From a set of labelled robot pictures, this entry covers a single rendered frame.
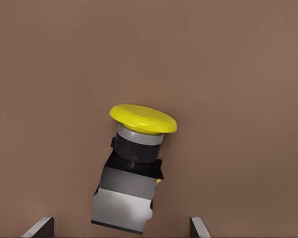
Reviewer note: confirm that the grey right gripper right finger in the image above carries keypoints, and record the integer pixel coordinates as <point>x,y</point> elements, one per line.
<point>197,229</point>

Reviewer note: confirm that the yellow mushroom push-button switch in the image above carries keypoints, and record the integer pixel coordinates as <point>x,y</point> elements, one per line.
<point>129,178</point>

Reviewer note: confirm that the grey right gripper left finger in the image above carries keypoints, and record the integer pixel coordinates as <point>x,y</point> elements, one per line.
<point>42,229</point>

